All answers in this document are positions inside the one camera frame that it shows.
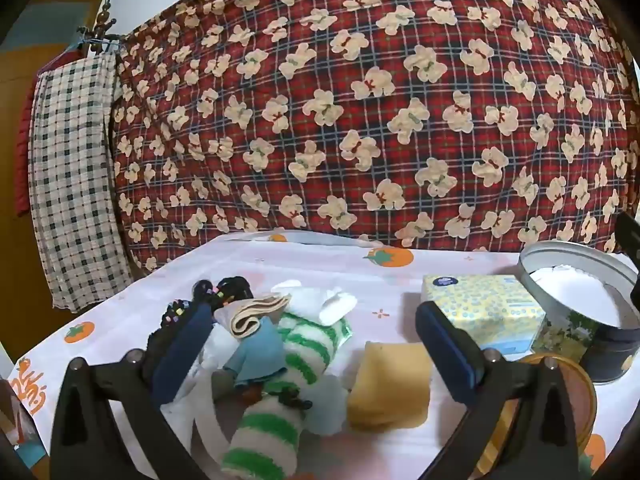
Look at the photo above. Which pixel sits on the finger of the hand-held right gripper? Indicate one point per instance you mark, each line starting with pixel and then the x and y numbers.
pixel 630 237

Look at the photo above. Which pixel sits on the black beaded glove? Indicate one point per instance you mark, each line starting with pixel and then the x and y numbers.
pixel 230 290

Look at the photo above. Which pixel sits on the yellow blue tissue pack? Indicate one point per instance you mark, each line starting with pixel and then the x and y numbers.
pixel 475 305

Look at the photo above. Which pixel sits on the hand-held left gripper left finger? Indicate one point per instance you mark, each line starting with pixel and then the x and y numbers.
pixel 182 345

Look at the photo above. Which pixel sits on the white persimmon-print tablecloth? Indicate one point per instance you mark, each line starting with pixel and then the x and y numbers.
pixel 300 270

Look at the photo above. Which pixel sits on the round metal tin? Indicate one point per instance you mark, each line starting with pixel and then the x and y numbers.
pixel 600 355

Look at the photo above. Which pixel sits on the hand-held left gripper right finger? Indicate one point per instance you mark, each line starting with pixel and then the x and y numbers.
pixel 440 345

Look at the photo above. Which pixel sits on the orange round tin lid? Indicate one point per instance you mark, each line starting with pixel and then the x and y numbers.
pixel 575 400

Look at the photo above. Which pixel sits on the red plaid bear-print blanket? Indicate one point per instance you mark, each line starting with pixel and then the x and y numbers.
pixel 350 110

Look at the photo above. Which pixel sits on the green white striped sock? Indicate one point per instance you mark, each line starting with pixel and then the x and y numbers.
pixel 300 355

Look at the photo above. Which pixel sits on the white green checked cloth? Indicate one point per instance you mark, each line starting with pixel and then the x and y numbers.
pixel 70 185

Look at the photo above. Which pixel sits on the red knitted cloth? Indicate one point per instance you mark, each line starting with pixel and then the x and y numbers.
pixel 22 160

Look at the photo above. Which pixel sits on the blue cloth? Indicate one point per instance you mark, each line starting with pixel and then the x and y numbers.
pixel 260 355

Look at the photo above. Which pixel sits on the wooden beaded coat rack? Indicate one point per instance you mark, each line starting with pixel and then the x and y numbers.
pixel 102 25

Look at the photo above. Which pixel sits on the white glove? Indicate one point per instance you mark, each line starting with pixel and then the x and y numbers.
pixel 335 307

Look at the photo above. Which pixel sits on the beige cloth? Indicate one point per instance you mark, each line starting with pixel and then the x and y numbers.
pixel 255 315

